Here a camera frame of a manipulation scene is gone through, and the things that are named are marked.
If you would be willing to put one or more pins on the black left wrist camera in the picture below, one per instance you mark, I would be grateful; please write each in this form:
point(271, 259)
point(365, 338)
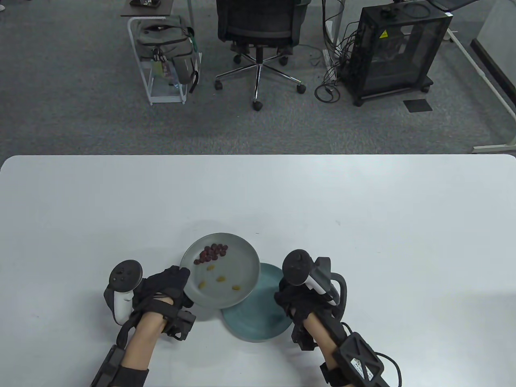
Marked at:
point(183, 324)

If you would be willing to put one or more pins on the black square floor mat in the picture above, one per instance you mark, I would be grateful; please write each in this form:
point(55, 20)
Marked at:
point(418, 105)

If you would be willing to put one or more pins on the person's right forearm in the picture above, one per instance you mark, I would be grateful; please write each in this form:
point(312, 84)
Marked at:
point(322, 338)

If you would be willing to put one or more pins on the white desk leg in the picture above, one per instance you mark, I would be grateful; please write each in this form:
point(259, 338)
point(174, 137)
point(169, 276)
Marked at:
point(338, 20)

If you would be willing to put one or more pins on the white frame side table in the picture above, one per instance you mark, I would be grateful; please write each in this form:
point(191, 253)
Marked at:
point(161, 10)

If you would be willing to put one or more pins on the person's left hand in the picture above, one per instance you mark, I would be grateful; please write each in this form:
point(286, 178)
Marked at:
point(161, 284)

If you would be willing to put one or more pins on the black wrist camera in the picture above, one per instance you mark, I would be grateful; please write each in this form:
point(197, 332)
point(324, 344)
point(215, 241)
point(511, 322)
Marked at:
point(302, 336)
point(183, 324)

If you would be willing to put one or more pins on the black wheeled equipment cabinet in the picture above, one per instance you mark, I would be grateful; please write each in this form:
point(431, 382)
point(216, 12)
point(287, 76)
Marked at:
point(395, 60)

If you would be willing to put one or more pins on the black and white controller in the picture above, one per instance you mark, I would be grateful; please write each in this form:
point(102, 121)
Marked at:
point(127, 274)
point(297, 268)

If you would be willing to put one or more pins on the small dark device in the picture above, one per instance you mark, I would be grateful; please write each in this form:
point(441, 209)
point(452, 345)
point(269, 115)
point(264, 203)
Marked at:
point(145, 3)

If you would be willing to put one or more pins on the black and white right controller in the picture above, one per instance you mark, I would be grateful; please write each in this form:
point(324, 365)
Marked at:
point(297, 268)

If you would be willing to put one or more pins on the black left forearm tracker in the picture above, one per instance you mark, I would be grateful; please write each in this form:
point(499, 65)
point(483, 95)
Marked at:
point(105, 369)

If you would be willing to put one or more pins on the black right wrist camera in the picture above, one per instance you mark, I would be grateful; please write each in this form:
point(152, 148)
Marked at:
point(302, 336)

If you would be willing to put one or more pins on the teal plate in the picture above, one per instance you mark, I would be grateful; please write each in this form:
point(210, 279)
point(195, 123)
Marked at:
point(258, 322)

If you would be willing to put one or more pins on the black office chair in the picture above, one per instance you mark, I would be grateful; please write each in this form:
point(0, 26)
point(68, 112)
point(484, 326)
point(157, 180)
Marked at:
point(258, 20)

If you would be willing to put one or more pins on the grey-green backpack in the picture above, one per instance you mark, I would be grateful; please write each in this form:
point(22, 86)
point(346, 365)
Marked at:
point(165, 40)

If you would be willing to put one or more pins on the black and white left controller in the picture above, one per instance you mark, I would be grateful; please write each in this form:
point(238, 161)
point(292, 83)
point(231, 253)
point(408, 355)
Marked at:
point(127, 274)

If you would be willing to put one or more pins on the grey plate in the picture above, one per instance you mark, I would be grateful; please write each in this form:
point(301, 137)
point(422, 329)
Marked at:
point(238, 266)

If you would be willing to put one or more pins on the person's right hand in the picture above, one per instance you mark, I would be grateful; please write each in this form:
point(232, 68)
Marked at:
point(300, 300)

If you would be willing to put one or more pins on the person's left forearm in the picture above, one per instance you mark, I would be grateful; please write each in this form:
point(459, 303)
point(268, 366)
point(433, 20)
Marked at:
point(141, 342)

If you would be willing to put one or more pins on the black right forearm tracker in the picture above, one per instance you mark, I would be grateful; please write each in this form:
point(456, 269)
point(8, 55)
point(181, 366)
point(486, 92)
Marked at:
point(358, 360)

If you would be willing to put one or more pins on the white desk frame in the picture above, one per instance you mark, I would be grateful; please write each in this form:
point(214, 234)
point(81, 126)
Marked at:
point(496, 147)

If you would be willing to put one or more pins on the yellow raisins group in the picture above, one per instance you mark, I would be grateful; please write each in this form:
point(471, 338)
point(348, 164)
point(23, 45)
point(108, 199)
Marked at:
point(221, 278)

